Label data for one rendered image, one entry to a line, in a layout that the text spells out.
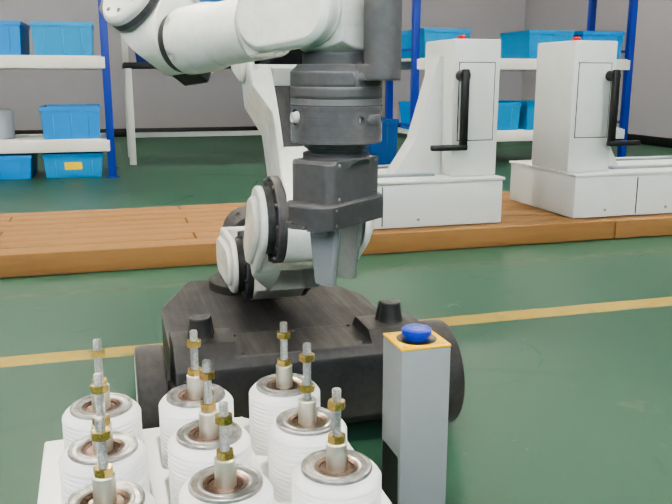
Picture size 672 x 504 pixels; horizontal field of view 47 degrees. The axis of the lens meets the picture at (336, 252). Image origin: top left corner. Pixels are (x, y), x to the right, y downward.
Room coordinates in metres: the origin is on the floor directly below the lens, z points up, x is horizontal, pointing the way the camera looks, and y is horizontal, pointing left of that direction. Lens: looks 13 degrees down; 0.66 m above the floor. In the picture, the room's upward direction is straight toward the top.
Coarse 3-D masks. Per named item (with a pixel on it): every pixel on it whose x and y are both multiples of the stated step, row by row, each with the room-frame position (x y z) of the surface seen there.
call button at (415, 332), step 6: (408, 324) 1.01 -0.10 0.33; (414, 324) 1.01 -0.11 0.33; (420, 324) 1.01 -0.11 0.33; (402, 330) 0.99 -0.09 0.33; (408, 330) 0.98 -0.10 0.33; (414, 330) 0.98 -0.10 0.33; (420, 330) 0.98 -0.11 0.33; (426, 330) 0.98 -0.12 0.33; (408, 336) 0.98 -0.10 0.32; (414, 336) 0.98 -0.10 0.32; (420, 336) 0.98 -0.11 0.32; (426, 336) 0.98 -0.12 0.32
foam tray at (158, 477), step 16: (144, 432) 0.99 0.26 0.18; (48, 448) 0.94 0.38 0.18; (160, 448) 0.98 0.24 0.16; (352, 448) 0.95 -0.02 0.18; (48, 464) 0.90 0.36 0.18; (160, 464) 0.90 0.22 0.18; (256, 464) 0.90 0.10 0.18; (48, 480) 0.86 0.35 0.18; (160, 480) 0.86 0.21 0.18; (48, 496) 0.82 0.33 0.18; (160, 496) 0.82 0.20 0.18; (384, 496) 0.82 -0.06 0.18
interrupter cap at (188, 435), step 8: (192, 424) 0.86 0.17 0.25; (232, 424) 0.86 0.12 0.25; (184, 432) 0.84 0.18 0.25; (192, 432) 0.84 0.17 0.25; (232, 432) 0.84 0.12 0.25; (240, 432) 0.84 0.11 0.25; (184, 440) 0.82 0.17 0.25; (192, 440) 0.82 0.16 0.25; (200, 440) 0.82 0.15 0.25; (208, 440) 0.82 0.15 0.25; (216, 440) 0.82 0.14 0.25; (232, 440) 0.82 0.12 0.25; (192, 448) 0.80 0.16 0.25; (200, 448) 0.80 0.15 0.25; (208, 448) 0.80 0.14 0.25; (216, 448) 0.80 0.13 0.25
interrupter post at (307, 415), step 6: (312, 396) 0.88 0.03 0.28; (300, 402) 0.86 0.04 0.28; (306, 402) 0.86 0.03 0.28; (312, 402) 0.86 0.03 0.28; (300, 408) 0.86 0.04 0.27; (306, 408) 0.86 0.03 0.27; (312, 408) 0.86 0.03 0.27; (300, 414) 0.86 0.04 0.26; (306, 414) 0.86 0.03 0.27; (312, 414) 0.86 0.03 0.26; (300, 420) 0.86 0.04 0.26; (306, 420) 0.86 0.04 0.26; (312, 420) 0.86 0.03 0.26
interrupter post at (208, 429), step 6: (204, 414) 0.83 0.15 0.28; (210, 414) 0.83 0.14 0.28; (204, 420) 0.83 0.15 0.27; (210, 420) 0.83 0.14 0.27; (204, 426) 0.83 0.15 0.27; (210, 426) 0.83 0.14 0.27; (216, 426) 0.83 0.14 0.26; (204, 432) 0.83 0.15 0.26; (210, 432) 0.83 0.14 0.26; (216, 432) 0.83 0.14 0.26; (204, 438) 0.83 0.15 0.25; (210, 438) 0.83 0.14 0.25
